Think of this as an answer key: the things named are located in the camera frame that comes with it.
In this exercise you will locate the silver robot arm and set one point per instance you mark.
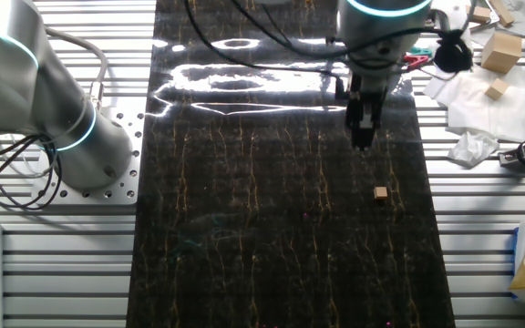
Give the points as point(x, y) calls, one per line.
point(39, 91)

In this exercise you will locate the crumpled white tissue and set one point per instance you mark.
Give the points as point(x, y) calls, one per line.
point(472, 148)

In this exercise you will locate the flat white tissue sheet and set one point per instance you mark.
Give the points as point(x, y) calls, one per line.
point(472, 105)

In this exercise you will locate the medium wooden cube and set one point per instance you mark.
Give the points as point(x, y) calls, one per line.
point(497, 89)

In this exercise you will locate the long wooden stick block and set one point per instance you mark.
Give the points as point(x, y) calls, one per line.
point(501, 13)

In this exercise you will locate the black marble pattern mat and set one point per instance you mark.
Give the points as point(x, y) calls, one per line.
point(267, 205)

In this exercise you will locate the tiny wooden cube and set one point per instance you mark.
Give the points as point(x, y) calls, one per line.
point(380, 192)

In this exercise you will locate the white paper sheet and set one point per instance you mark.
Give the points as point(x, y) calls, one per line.
point(520, 18)

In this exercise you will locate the red clothespin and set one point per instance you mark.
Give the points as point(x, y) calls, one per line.
point(415, 60)

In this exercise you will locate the flat wooden block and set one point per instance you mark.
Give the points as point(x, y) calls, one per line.
point(477, 13)

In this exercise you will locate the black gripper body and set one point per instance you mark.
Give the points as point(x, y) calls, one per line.
point(358, 93)

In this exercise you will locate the large wooden block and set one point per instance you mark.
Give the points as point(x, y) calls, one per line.
point(501, 52)

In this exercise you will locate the green clothespin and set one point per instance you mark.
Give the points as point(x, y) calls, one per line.
point(422, 51)

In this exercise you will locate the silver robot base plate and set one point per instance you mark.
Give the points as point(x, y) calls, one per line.
point(126, 184)

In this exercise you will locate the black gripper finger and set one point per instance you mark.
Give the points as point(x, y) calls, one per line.
point(371, 127)
point(356, 127)

